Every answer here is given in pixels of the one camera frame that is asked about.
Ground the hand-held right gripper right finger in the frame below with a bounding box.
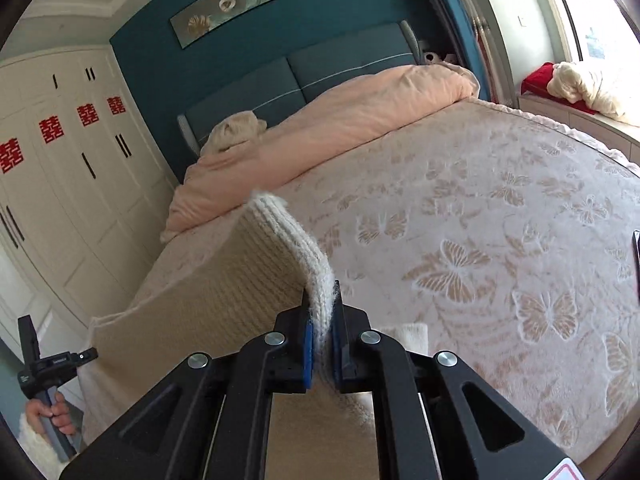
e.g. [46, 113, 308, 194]
[333, 293, 585, 480]

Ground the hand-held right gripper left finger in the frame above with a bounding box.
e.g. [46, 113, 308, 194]
[59, 293, 316, 480]

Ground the beige knitted sweater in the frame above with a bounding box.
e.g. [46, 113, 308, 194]
[82, 190, 431, 480]

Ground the person's left forearm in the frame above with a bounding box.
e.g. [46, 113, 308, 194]
[16, 412, 67, 480]

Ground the person's left hand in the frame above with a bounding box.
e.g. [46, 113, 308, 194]
[25, 392, 77, 437]

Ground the white wardrobe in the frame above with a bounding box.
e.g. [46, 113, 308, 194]
[0, 45, 177, 361]

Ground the bed with butterfly blanket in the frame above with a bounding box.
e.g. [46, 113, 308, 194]
[80, 97, 640, 466]

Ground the peach duvet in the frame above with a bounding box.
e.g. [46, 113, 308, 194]
[160, 63, 479, 244]

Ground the crumpled beige cloth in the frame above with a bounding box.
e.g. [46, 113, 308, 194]
[200, 111, 269, 157]

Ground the blue padded headboard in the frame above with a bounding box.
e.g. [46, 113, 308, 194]
[177, 20, 427, 162]

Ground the cream window seat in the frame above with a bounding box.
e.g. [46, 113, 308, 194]
[517, 92, 640, 173]

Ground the red cushion on windowsill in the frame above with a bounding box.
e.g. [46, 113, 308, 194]
[520, 62, 601, 112]

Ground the striped curtain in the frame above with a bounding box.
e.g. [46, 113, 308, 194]
[410, 0, 517, 109]

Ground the cream fluffy blanket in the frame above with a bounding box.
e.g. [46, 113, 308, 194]
[546, 60, 640, 122]

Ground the window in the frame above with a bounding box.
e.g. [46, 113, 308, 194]
[547, 0, 640, 67]

